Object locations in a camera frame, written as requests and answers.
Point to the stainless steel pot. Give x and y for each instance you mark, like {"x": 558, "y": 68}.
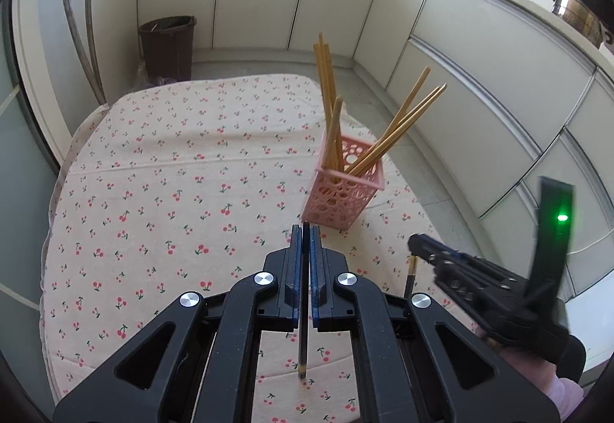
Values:
{"x": 575, "y": 15}

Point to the white kitchen cabinets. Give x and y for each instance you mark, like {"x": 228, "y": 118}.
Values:
{"x": 479, "y": 44}

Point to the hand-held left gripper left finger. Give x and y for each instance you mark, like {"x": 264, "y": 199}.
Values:
{"x": 297, "y": 260}

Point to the clear plastic bag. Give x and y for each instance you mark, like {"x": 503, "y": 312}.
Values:
{"x": 144, "y": 77}

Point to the cherry print tablecloth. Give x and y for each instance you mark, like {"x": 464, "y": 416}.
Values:
{"x": 168, "y": 193}

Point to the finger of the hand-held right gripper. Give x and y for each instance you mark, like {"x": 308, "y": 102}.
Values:
{"x": 431, "y": 250}
{"x": 467, "y": 286}

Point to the bunch of wooden chopsticks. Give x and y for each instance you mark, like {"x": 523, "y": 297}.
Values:
{"x": 326, "y": 82}

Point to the frosted glass sliding door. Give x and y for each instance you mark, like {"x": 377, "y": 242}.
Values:
{"x": 19, "y": 193}

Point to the metal pole with blue grip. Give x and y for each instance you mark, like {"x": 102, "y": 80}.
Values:
{"x": 67, "y": 6}

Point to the brown trash bin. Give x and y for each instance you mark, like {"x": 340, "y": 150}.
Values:
{"x": 168, "y": 54}

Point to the dark-tipped wooden chopstick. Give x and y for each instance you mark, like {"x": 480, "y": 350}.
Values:
{"x": 303, "y": 356}
{"x": 411, "y": 279}

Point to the metal pole with black tip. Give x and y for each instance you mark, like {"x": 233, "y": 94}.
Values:
{"x": 90, "y": 20}

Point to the pink perforated utensil holder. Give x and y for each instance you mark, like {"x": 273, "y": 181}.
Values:
{"x": 336, "y": 202}

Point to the person's right forearm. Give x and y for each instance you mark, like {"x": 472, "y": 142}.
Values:
{"x": 532, "y": 380}

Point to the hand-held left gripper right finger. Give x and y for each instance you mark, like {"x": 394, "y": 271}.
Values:
{"x": 314, "y": 260}

